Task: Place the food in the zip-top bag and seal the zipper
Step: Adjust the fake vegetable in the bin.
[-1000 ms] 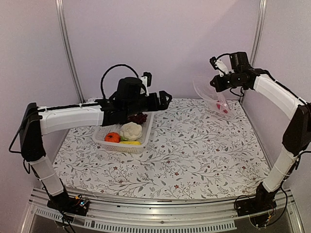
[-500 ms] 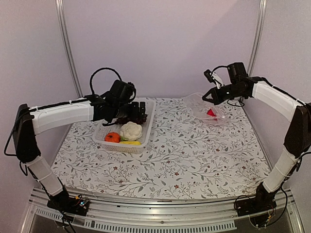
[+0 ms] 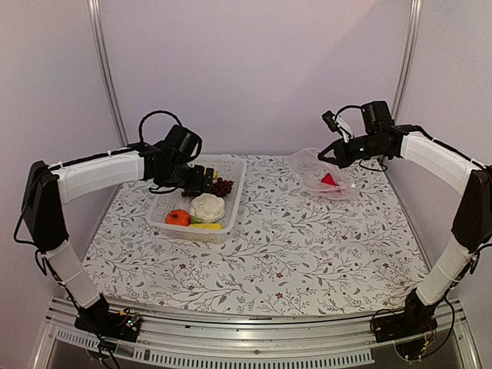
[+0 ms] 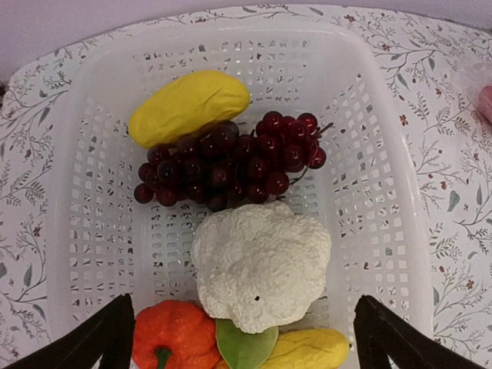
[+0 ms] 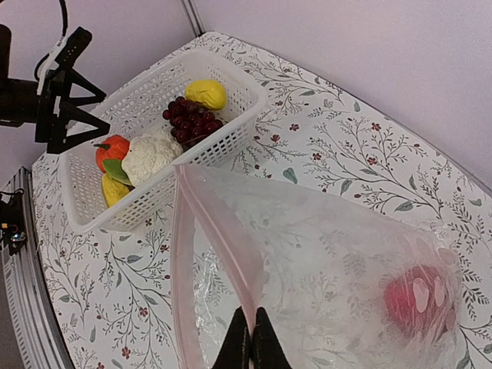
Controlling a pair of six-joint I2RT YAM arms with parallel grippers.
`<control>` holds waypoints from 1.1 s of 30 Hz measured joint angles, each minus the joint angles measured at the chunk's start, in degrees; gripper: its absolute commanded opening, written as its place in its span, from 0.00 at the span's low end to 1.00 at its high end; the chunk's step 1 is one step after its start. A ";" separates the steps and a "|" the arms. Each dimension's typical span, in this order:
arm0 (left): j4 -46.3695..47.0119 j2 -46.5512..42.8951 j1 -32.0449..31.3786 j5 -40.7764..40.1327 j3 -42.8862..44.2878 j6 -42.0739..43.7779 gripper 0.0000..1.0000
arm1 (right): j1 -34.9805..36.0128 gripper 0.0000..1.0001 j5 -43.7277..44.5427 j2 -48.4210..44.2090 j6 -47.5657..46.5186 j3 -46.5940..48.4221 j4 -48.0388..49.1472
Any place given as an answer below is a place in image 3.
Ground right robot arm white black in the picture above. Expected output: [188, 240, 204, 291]
[318, 123, 491, 335]

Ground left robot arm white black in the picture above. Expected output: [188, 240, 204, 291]
[18, 125, 214, 334]

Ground white perforated plastic basket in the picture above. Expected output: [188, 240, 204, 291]
[147, 155, 247, 244]

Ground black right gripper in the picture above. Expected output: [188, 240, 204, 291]
[319, 133, 388, 168]

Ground left aluminium frame post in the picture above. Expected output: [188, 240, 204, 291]
[87, 0, 129, 146]

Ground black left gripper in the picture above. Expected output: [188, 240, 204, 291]
[159, 161, 214, 193]

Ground floral patterned table mat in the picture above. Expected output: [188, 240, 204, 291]
[83, 156, 427, 315]

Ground right aluminium frame post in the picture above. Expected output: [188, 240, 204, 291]
[391, 0, 423, 121]

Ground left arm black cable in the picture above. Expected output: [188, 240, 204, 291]
[138, 110, 181, 145]

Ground clear zip top bag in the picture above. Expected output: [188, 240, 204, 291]
[286, 148, 357, 201]

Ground dark red toy grapes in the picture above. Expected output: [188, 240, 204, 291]
[211, 178, 234, 197]

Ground aluminium frame post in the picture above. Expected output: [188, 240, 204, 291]
[391, 0, 423, 121]
[87, 0, 129, 146]

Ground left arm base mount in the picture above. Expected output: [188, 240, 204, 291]
[75, 305, 142, 343]

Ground white toy cauliflower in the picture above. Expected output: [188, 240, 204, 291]
[188, 194, 225, 223]

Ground yellow toy corn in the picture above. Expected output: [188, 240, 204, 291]
[189, 223, 224, 231]

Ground red toy pepper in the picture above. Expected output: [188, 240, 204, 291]
[321, 173, 342, 194]

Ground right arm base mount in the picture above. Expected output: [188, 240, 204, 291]
[369, 300, 456, 362]

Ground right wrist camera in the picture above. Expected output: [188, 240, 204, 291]
[321, 111, 353, 142]

